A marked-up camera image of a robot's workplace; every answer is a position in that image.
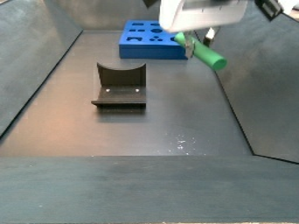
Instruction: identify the black curved fixture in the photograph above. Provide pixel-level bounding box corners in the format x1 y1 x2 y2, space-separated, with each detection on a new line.
91 64 146 107

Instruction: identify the blue foam shape block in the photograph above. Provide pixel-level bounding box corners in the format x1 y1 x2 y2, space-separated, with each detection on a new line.
119 20 186 60

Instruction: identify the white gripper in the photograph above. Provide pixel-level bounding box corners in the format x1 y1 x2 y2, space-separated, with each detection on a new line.
159 0 248 59

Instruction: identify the green oval rod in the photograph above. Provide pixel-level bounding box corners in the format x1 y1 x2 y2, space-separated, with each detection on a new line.
174 32 228 71

